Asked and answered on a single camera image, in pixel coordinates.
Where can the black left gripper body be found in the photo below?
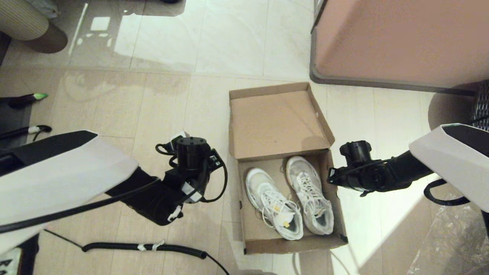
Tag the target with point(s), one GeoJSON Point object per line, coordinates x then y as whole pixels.
{"type": "Point", "coordinates": [193, 156]}

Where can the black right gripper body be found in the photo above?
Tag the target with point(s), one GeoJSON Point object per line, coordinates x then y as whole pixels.
{"type": "Point", "coordinates": [363, 175]}

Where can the white mesh sneaker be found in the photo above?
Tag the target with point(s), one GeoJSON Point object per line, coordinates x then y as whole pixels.
{"type": "Point", "coordinates": [309, 191]}
{"type": "Point", "coordinates": [267, 198]}

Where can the brown cardboard shoe box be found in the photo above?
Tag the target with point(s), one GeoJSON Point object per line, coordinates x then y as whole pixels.
{"type": "Point", "coordinates": [275, 122]}

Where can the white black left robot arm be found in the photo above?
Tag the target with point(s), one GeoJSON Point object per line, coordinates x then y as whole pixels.
{"type": "Point", "coordinates": [57, 179]}

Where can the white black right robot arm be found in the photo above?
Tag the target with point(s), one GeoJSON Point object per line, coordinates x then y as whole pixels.
{"type": "Point", "coordinates": [450, 156]}

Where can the dark woven basket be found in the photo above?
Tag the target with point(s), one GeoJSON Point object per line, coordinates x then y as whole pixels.
{"type": "Point", "coordinates": [483, 107]}

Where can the pink cabinet with grey base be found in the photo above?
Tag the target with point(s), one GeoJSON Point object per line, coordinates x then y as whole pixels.
{"type": "Point", "coordinates": [401, 38]}

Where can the dark grey floor mat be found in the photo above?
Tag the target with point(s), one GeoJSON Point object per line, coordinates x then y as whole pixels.
{"type": "Point", "coordinates": [11, 118]}

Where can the grey cloth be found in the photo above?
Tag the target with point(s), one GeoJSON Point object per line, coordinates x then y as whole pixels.
{"type": "Point", "coordinates": [44, 7]}

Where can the beige ribbed pouf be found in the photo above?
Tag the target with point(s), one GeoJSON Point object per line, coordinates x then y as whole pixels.
{"type": "Point", "coordinates": [19, 19]}

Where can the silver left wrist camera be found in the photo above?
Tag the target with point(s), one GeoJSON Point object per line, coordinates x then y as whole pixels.
{"type": "Point", "coordinates": [179, 135]}

